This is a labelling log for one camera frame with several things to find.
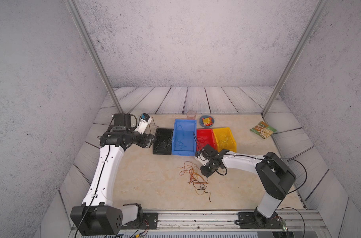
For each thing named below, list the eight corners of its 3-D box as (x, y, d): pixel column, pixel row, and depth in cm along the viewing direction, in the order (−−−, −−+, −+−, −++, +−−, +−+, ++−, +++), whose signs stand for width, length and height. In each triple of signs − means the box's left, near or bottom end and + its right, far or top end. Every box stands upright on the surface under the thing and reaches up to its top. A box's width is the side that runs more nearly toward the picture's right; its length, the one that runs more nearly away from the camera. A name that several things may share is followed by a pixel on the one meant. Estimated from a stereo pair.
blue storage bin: (172, 158, 98) (171, 149, 90) (174, 127, 116) (173, 117, 108) (197, 157, 98) (198, 149, 90) (195, 126, 116) (196, 117, 108)
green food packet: (266, 140, 107) (267, 139, 105) (250, 130, 113) (251, 128, 112) (275, 131, 112) (276, 129, 111) (260, 121, 119) (261, 119, 117)
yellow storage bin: (215, 152, 100) (217, 146, 95) (212, 134, 110) (213, 127, 105) (234, 152, 100) (236, 146, 95) (229, 133, 110) (231, 127, 105)
